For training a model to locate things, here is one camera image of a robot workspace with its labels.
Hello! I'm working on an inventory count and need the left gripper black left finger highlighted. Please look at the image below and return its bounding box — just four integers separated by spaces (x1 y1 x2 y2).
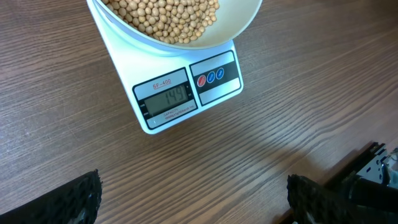
1 169 102 224

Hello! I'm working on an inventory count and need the white digital kitchen scale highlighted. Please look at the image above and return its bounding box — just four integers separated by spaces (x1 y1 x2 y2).
87 1 243 134

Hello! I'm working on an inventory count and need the soybeans pile in bowl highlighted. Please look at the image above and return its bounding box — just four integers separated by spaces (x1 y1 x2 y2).
102 0 220 44

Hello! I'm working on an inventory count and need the white round bowl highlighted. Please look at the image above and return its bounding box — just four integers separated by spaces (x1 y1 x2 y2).
86 0 262 51

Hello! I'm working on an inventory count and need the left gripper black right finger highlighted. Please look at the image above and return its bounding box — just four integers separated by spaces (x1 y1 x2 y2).
287 174 351 224

